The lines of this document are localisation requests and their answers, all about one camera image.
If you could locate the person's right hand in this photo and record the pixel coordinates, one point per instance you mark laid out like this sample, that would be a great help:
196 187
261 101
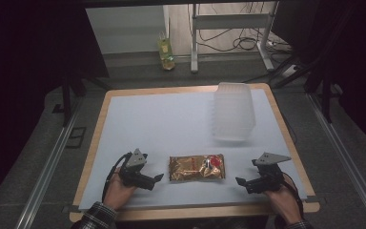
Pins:
282 203

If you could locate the person's left hand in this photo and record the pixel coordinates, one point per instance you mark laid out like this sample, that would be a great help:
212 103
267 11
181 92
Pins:
118 193

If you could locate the metal floor rail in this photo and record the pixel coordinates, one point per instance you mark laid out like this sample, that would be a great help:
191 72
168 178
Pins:
49 168
346 159

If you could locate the yellow plastic bottle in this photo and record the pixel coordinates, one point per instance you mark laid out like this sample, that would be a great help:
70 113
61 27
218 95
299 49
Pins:
166 51

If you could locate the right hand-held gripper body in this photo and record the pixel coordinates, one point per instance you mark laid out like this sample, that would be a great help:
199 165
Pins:
268 175

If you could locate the white table mat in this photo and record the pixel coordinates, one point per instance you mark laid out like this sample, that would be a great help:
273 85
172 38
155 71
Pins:
171 127

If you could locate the translucent plastic container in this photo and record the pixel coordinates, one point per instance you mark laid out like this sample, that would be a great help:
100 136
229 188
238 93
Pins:
233 111

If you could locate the black metal stand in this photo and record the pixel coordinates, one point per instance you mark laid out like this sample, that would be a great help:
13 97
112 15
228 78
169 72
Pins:
73 89

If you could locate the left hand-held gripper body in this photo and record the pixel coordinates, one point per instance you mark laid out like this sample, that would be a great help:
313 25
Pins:
133 175

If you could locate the black curtain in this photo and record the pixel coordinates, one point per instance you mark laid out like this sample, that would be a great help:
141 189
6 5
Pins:
340 57
28 63

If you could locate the white power strip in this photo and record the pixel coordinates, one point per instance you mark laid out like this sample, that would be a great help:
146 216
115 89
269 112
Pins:
289 71

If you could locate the white metal desk frame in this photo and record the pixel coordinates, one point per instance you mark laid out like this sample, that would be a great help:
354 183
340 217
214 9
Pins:
228 21

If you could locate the gold snack packet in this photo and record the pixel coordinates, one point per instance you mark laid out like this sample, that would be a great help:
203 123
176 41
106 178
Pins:
197 167

